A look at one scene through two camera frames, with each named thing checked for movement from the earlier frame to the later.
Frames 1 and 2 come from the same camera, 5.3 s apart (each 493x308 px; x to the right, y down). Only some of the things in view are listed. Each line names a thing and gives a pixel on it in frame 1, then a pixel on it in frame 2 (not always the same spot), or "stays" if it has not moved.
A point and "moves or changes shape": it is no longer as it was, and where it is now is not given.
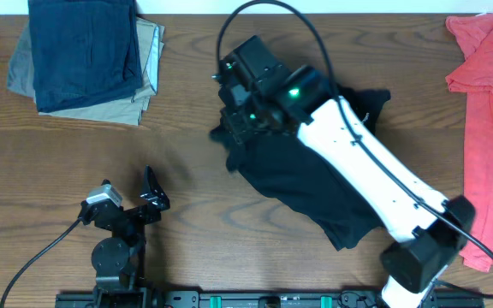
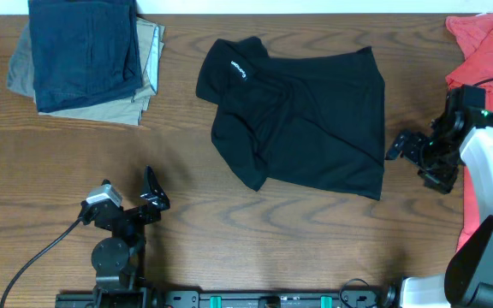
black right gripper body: [247, 119] → [436, 162]
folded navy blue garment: [85, 53] stays
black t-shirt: [286, 171] moves or changes shape
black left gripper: [156, 204] stays
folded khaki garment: [124, 107] stays
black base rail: [135, 298] stays
